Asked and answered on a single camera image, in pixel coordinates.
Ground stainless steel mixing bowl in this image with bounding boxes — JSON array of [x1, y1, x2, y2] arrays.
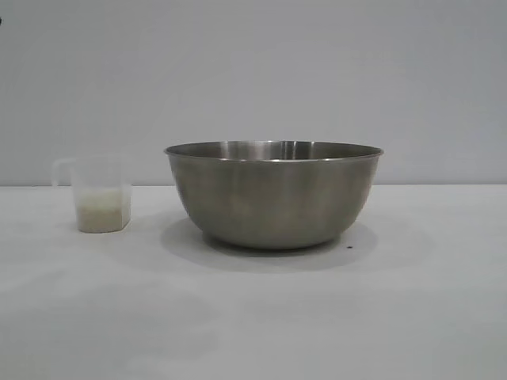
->
[[162, 139, 386, 251]]

